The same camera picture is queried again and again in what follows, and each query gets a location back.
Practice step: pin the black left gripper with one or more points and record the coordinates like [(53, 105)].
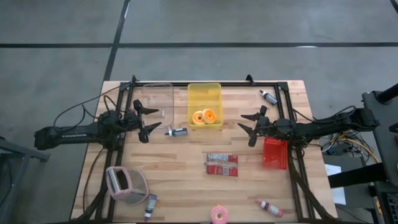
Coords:
[(132, 120)]

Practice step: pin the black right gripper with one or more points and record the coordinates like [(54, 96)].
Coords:
[(273, 127)]

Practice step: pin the black bottle white cap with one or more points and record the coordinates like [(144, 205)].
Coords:
[(178, 132), (270, 98)]

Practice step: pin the red snack package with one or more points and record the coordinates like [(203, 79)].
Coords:
[(222, 166)]

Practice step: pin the yellow plastic bin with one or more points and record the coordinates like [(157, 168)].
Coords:
[(205, 96)]

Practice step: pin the purplish red dropper bottle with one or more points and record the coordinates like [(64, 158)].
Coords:
[(150, 205)]

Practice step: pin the light red dropper bottle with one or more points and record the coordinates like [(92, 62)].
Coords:
[(270, 209)]

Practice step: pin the pink frosted toy donut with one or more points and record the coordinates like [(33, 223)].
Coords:
[(219, 214)]

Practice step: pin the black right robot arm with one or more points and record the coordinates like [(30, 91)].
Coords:
[(326, 127)]

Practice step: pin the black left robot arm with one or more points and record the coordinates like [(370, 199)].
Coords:
[(74, 135)]

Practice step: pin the clear plastic bin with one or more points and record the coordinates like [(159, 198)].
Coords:
[(157, 93)]

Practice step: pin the red plastic basket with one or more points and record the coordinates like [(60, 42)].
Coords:
[(275, 154)]

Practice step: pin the pink mesh basket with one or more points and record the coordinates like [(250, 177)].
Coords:
[(136, 186)]

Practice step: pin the white paper sheet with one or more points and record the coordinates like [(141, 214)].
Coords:
[(339, 196)]

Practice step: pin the grey equipment cart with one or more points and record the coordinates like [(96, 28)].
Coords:
[(382, 130)]

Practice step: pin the grey metal stand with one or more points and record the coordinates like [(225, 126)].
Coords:
[(18, 152)]

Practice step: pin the laptop keyboard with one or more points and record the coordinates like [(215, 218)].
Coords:
[(391, 205)]

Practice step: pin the black aluminium table frame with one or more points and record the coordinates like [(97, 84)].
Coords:
[(236, 84)]

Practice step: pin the black frame clamp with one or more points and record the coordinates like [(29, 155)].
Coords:
[(134, 79), (250, 79)]

